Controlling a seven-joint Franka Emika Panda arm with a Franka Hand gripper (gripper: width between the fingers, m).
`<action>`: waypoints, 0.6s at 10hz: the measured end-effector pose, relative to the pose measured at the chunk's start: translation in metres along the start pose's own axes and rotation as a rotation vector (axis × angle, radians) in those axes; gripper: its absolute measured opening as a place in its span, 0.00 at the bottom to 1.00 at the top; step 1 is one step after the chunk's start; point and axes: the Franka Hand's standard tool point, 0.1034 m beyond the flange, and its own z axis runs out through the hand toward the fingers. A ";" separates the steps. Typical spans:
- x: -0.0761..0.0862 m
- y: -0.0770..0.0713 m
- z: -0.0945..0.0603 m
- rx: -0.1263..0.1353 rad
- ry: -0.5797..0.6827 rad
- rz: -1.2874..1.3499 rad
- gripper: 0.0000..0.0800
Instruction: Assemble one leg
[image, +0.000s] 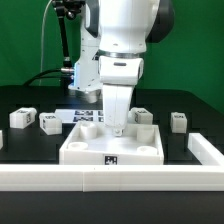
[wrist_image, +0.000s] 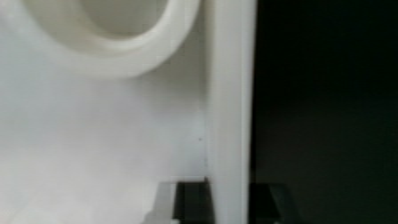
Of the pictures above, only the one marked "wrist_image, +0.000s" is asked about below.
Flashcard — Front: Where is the white square tabletop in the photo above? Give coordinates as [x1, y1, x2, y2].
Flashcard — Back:
[0, 0, 257, 224]

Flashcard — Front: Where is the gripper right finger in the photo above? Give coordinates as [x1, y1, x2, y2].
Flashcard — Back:
[269, 184, 300, 224]

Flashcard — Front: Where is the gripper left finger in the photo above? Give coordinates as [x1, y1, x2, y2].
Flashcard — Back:
[141, 182, 177, 224]

